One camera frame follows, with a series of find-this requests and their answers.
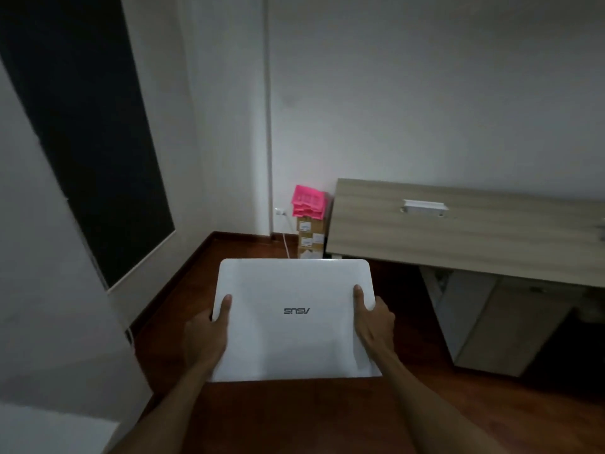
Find person's right forearm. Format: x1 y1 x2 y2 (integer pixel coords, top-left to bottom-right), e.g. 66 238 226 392
373 347 506 454

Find person's left hand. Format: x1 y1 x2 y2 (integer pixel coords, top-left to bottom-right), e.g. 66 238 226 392
183 294 233 374

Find pink plastic tray stack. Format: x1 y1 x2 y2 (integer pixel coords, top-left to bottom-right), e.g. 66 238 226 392
291 184 329 221

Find light wooden desk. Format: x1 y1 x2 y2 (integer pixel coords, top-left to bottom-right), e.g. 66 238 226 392
326 178 605 378

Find white power strip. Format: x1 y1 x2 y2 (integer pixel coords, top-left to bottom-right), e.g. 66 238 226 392
402 199 449 217

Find person's right hand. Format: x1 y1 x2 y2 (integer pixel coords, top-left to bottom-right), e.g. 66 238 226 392
353 284 397 360

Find person's left forearm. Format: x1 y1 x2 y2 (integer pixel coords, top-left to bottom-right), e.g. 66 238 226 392
108 363 211 454

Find white wall conduit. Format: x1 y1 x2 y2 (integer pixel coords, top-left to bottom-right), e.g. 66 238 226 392
261 0 276 235

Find white laptop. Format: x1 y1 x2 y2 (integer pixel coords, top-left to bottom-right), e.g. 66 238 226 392
210 258 383 383

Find dark window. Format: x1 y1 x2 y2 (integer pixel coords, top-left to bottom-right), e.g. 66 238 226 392
0 0 176 290

